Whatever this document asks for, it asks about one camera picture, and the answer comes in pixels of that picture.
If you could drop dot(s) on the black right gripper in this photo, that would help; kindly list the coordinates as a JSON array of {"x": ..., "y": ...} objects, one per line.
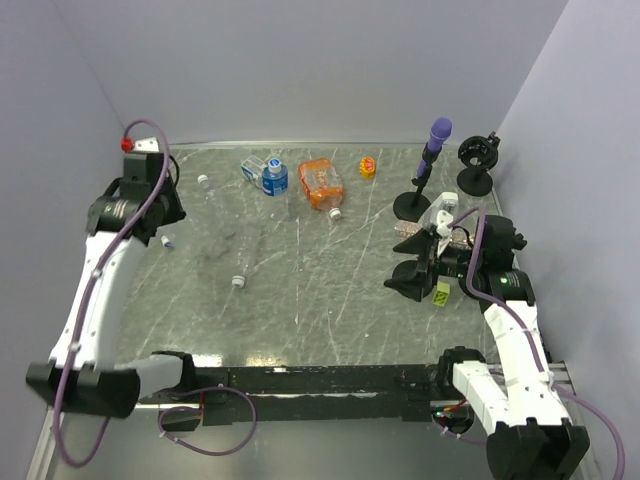
[{"x": 411, "y": 283}]

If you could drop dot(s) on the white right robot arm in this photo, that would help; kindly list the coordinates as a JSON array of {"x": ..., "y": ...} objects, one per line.
[{"x": 529, "y": 432}]

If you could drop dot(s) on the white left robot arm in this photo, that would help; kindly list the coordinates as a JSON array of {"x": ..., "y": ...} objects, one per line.
[{"x": 82, "y": 375}]

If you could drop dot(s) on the yellow orange bottle cap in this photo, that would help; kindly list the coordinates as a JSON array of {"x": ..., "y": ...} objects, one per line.
[{"x": 367, "y": 167}]

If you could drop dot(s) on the orange plastic bottle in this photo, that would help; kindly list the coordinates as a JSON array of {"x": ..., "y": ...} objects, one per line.
[{"x": 322, "y": 186}]

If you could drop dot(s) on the blue water bottle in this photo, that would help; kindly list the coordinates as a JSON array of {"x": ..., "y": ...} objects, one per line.
[{"x": 271, "y": 176}]

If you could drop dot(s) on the clear bottle front white cap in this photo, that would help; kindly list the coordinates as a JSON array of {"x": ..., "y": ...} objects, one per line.
[{"x": 247, "y": 244}]

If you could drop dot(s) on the clear bottle white cap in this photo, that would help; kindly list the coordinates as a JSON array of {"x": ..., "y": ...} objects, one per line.
[
  {"x": 220, "y": 215},
  {"x": 247, "y": 244}
]

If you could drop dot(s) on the green toy brick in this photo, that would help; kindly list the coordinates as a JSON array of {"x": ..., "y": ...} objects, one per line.
[{"x": 441, "y": 294}]

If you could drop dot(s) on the glitter silver microphone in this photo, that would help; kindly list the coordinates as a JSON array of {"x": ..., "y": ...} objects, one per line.
[{"x": 415, "y": 230}]

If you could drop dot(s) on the purple microphone on stand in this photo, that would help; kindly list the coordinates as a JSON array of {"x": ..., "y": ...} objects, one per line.
[{"x": 410, "y": 206}]

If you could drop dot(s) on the black empty microphone stand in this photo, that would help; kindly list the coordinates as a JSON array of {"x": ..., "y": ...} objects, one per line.
[{"x": 478, "y": 154}]

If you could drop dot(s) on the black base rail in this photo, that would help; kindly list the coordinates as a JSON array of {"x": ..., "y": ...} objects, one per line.
[{"x": 306, "y": 393}]

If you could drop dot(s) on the clear bottle blue ring cap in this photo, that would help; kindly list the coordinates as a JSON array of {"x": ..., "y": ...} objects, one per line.
[{"x": 167, "y": 241}]

